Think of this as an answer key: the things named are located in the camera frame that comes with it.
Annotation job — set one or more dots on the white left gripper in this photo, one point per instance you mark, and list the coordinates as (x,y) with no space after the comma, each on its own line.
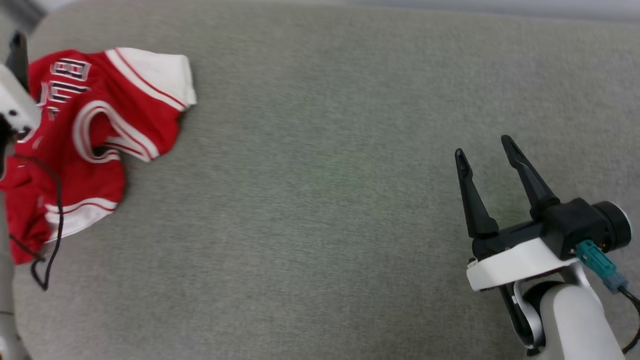
(15,102)

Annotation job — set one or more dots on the red and white basketball jersey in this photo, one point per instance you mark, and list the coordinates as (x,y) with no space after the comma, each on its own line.
(100,130)

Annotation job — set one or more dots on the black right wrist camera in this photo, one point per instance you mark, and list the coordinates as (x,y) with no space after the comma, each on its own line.
(582,225)

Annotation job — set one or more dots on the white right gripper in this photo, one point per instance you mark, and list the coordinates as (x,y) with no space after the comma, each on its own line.
(515,262)

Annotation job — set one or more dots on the teal right camera connector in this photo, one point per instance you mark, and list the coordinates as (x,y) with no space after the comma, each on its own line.
(597,262)

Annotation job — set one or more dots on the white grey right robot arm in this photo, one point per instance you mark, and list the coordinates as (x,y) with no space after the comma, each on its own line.
(575,320)

